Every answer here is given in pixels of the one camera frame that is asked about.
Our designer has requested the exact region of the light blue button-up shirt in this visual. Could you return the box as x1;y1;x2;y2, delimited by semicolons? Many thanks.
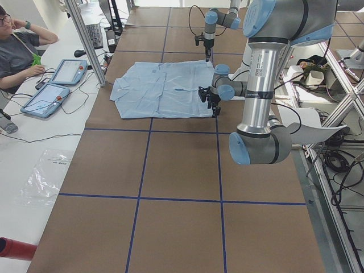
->
110;60;214;119

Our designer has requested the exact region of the blue teach pendant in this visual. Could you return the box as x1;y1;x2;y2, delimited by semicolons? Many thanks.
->
50;59;88;86
20;83;71;118

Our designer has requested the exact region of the black computer mouse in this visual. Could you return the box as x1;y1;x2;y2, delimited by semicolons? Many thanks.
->
73;49;86;58

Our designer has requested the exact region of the black keyboard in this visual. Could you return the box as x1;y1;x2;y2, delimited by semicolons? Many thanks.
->
85;24;104;49

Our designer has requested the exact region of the seated person in grey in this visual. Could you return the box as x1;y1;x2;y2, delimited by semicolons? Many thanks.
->
1;7;58;94

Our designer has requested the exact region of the clear plastic bag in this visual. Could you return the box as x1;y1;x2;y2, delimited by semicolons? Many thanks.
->
15;149;74;208

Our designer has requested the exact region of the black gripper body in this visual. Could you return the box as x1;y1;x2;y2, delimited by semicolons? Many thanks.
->
206;93;221;109
204;39;214;54

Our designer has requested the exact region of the clear water bottle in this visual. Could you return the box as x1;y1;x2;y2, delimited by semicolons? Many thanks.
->
0;109;18;134

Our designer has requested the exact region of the red fire extinguisher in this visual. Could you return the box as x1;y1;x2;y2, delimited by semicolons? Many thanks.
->
1;237;38;261

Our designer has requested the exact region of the upper blue teach pendant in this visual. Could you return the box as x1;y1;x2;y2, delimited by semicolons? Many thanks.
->
50;59;88;86

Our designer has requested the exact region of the lower blue teach pendant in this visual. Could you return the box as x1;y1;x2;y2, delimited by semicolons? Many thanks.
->
20;83;71;118

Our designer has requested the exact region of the aluminium frame post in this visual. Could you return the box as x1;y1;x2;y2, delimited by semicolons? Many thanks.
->
64;0;106;87

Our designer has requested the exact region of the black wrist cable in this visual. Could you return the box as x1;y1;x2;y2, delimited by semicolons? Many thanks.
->
188;4;228;38

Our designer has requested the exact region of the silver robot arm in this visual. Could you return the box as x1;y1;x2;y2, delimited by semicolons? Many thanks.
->
211;1;337;165
202;0;241;62

